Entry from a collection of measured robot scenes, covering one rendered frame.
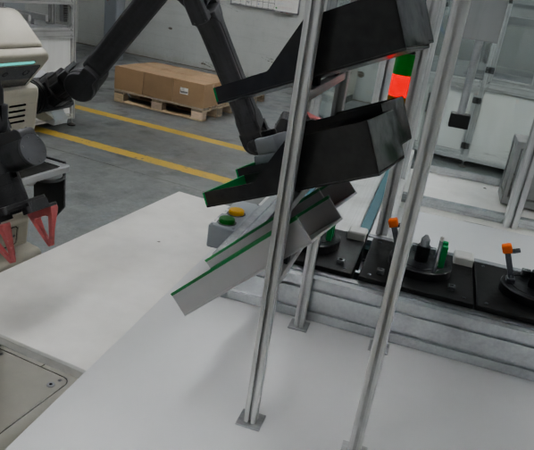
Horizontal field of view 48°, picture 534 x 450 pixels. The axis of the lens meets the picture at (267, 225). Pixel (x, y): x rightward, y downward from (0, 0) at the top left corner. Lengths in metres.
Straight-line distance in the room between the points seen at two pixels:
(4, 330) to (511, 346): 0.97
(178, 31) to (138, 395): 10.10
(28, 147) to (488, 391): 0.95
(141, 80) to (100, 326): 6.04
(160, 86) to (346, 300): 5.91
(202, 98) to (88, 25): 5.64
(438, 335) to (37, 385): 1.26
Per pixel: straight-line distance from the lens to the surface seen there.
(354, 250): 1.42
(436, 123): 0.77
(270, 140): 1.08
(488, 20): 2.28
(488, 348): 1.30
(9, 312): 1.29
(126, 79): 7.28
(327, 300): 1.29
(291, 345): 1.22
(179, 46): 10.96
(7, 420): 1.94
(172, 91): 6.95
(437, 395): 1.20
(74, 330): 1.22
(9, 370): 2.12
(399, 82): 1.48
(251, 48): 10.31
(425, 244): 1.38
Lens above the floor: 1.52
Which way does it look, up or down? 22 degrees down
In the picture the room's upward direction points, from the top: 8 degrees clockwise
